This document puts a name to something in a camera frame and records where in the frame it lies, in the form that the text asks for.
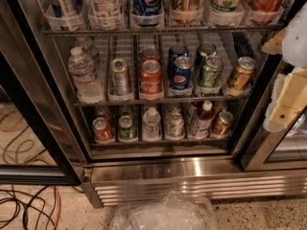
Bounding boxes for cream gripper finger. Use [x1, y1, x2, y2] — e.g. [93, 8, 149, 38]
[261, 29, 286, 55]
[263, 67, 307, 132]

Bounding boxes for orange can shelf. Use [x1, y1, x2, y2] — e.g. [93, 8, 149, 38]
[211, 111, 233, 135]
[226, 57, 257, 91]

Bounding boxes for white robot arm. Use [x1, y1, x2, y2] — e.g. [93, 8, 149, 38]
[261, 3, 307, 132]

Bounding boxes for rear green can middle shelf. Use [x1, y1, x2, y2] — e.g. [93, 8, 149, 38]
[195, 42, 217, 68]

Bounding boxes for front green can middle shelf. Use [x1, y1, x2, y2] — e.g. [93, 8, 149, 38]
[198, 56, 224, 88]

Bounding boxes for orange can bottom shelf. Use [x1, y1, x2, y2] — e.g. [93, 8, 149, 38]
[211, 111, 233, 135]

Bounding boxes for brown drink bottle bottom shelf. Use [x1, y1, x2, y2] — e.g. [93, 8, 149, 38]
[189, 101, 214, 139]

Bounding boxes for front blue Pepsi can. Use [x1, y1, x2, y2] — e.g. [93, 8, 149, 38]
[170, 56, 193, 90]

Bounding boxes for blue pepsi can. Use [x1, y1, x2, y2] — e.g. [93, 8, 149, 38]
[168, 43, 189, 70]
[170, 56, 193, 90]

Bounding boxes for rear blue Pepsi can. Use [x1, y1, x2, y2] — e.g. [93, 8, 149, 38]
[168, 43, 189, 70]

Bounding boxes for pale green can bottom shelf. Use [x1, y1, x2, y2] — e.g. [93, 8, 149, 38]
[167, 112, 184, 138]

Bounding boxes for rear red Coca-Cola can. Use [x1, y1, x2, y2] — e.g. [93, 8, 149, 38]
[140, 45, 161, 62]

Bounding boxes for red coca-cola can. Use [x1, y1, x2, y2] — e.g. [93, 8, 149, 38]
[141, 60, 162, 95]
[140, 45, 161, 62]

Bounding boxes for front red Coca-Cola can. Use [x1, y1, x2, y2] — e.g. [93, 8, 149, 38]
[141, 60, 162, 95]

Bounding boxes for Pepsi bottle top shelf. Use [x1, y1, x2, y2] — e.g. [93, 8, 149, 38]
[132, 0, 161, 27]

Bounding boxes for water bottle bottom shelf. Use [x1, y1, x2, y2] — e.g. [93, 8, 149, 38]
[142, 107, 160, 141]

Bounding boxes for stainless steel fridge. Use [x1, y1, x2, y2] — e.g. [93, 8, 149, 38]
[0, 0, 307, 209]

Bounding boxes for silver can middle shelf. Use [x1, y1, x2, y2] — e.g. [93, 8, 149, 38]
[110, 58, 130, 96]

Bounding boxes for clear bottle top shelf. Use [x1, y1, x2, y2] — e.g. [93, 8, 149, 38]
[90, 0, 124, 30]

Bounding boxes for red can bottom shelf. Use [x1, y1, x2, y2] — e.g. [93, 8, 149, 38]
[92, 117, 112, 142]

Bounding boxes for glass fridge door left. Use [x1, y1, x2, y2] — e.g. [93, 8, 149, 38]
[0, 0, 86, 185]

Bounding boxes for clear crumpled plastic bag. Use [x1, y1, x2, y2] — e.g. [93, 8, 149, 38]
[109, 192, 218, 230]

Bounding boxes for front clear water bottle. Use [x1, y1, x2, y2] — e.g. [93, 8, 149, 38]
[68, 47, 104, 104]

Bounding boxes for clear water bottle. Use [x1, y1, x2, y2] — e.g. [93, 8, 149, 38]
[75, 36, 101, 68]
[68, 47, 104, 104]

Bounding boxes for rear clear water bottle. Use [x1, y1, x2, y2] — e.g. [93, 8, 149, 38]
[75, 36, 101, 68]

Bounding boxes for orange cable on floor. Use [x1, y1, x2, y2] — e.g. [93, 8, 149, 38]
[49, 185, 62, 230]

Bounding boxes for black cables on floor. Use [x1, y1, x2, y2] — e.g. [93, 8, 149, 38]
[0, 185, 84, 230]

